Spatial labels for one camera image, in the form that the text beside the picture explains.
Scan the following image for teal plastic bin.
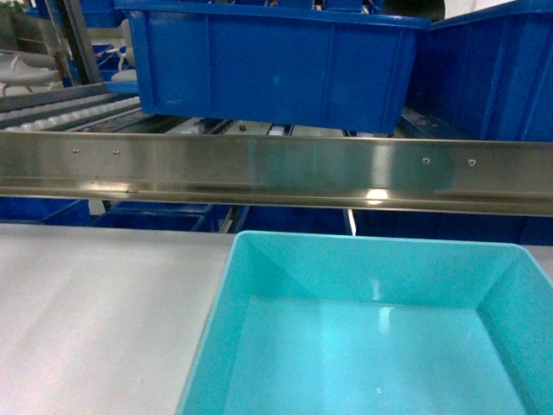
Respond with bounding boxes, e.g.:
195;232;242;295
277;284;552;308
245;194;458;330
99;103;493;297
177;231;552;414

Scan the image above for blue bins under shelf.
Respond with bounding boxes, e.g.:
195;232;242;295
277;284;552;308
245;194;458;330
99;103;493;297
1;196;552;246

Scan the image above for large blue bin centre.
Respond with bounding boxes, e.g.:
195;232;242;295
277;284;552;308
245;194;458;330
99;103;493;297
116;1;430;134

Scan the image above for white roller conveyor track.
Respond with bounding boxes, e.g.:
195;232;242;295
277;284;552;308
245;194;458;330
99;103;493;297
1;93;140;131

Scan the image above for blue bin right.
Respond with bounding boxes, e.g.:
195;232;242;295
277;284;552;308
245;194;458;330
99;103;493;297
406;1;552;142

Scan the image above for stainless steel shelf rail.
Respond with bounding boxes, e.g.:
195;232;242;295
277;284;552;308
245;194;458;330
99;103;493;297
1;132;552;216

